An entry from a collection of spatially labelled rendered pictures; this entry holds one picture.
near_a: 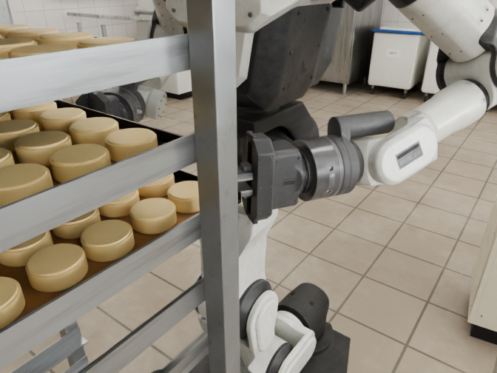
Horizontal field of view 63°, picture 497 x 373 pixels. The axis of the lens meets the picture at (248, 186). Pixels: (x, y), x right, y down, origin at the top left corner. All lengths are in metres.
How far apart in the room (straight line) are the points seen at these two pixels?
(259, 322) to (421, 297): 1.24
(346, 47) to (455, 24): 4.45
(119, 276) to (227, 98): 0.19
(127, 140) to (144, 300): 1.58
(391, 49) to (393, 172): 4.66
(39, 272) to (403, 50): 4.98
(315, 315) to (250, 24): 0.98
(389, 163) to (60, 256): 0.42
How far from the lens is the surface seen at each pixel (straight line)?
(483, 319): 1.87
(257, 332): 0.96
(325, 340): 1.51
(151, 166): 0.37
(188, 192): 0.48
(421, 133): 0.62
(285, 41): 0.69
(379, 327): 1.87
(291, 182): 0.54
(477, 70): 0.75
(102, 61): 0.32
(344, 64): 5.18
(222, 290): 0.47
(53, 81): 0.30
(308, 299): 1.39
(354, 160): 0.57
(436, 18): 0.70
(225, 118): 0.38
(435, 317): 1.99
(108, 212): 0.49
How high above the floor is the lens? 1.29
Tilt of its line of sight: 27 degrees down
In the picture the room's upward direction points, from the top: straight up
